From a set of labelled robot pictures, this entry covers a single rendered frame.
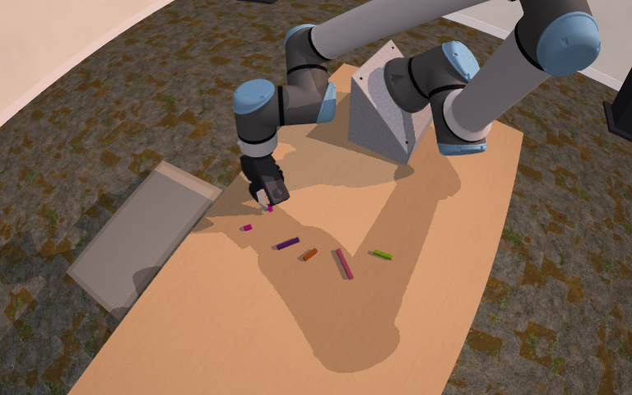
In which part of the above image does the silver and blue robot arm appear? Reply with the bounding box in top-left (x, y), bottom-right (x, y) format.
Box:
top-left (233, 0), bottom-right (601, 206)

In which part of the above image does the pink rod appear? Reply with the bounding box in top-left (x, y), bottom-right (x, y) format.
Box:
top-left (336, 249), bottom-right (353, 280)

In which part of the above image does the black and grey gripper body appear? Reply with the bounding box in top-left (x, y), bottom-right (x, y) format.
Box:
top-left (240, 152), bottom-right (273, 189)

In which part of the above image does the orange rod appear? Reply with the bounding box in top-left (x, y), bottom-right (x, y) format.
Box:
top-left (303, 248), bottom-right (318, 261)

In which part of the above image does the lime green rod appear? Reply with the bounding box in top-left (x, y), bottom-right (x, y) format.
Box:
top-left (373, 249), bottom-right (393, 260)

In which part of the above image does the purple rod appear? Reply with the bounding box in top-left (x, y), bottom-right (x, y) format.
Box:
top-left (276, 237), bottom-right (300, 250)

